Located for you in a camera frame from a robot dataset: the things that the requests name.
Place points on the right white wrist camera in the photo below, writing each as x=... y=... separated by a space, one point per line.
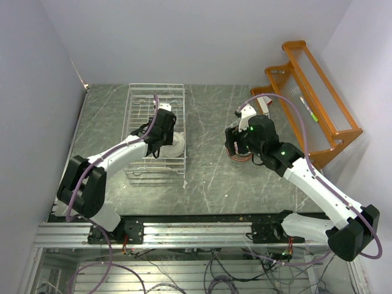
x=245 y=114

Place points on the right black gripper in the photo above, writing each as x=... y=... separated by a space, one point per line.
x=233 y=135

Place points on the white red eraser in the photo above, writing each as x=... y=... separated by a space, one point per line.
x=263 y=104

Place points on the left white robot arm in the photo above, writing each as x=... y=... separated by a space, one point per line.
x=83 y=185

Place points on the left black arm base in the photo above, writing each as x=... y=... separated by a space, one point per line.
x=129 y=229

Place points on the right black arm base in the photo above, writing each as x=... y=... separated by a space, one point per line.
x=267 y=228

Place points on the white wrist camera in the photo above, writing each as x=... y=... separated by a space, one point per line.
x=245 y=114
x=165 y=106

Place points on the white wire dish rack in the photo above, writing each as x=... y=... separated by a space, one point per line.
x=139 y=108

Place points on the aluminium mounting rail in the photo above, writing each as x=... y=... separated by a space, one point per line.
x=160 y=235

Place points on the green tipped marker pen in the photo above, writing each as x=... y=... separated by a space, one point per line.
x=307 y=107

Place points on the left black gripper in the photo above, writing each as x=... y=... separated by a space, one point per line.
x=169 y=139

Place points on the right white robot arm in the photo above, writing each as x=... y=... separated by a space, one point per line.
x=350 y=226

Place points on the white handled soup bowl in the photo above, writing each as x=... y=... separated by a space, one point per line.
x=176 y=148

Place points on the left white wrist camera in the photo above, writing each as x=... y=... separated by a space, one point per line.
x=165 y=106

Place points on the orange wooden shelf rack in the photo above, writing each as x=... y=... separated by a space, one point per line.
x=303 y=76

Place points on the red patterned bowl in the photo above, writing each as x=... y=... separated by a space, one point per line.
x=239 y=158

